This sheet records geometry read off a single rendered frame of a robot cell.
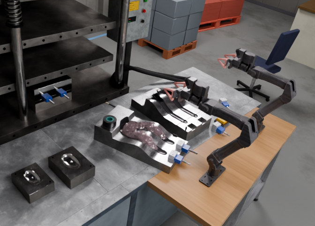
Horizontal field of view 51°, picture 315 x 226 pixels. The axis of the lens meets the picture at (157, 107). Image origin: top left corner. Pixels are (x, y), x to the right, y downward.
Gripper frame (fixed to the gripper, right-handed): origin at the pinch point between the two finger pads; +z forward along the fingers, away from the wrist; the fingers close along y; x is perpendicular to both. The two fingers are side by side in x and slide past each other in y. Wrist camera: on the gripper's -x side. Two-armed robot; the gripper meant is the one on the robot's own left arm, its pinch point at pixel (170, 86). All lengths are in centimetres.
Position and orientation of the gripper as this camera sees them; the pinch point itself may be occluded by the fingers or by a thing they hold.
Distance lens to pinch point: 182.5
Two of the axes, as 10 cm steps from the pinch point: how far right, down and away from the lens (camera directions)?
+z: -7.8, -4.3, 4.5
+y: -6.1, 3.7, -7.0
